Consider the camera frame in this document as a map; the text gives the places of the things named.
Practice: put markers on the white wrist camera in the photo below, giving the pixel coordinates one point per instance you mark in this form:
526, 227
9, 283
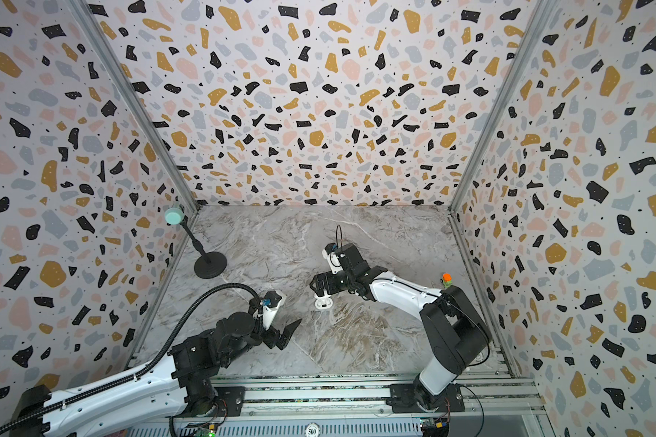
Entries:
329, 254
271, 302

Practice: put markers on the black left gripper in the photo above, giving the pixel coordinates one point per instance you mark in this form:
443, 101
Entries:
277, 339

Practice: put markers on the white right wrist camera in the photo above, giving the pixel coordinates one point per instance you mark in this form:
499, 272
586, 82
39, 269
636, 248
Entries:
329, 254

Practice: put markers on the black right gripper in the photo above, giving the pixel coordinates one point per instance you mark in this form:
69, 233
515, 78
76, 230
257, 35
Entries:
322, 282

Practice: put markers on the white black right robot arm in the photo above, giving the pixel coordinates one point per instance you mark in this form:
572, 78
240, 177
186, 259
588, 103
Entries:
455, 331

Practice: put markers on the aluminium corner frame post left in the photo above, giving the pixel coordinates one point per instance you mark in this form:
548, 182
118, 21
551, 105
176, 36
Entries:
82, 13

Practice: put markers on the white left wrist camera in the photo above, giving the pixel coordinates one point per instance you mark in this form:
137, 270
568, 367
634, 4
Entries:
271, 302

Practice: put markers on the aluminium corner frame post right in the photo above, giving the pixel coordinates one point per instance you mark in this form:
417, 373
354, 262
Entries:
538, 21

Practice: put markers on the aluminium corner frame post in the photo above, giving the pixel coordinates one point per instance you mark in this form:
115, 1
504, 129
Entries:
538, 21
82, 13

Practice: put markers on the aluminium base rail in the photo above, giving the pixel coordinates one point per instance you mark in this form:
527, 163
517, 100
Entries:
496, 404

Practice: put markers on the black stand with green ball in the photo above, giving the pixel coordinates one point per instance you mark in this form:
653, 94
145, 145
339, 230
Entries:
209, 264

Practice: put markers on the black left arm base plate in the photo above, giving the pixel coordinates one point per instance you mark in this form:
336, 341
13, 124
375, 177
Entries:
222, 402

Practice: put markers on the orange green small cube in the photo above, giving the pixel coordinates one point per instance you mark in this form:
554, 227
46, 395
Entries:
447, 280

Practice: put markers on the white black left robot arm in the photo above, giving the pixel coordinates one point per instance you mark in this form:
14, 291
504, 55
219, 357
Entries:
178, 384

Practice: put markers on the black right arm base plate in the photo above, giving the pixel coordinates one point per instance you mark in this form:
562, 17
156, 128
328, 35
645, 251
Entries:
411, 398

